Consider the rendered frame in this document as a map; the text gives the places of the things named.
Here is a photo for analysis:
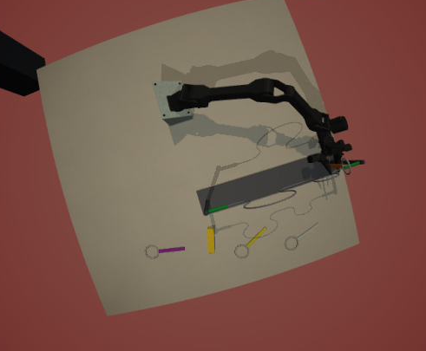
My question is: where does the yellow rectangular block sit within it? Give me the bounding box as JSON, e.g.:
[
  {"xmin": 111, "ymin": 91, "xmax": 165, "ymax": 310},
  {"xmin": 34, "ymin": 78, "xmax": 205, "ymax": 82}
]
[{"xmin": 207, "ymin": 228, "xmax": 214, "ymax": 253}]

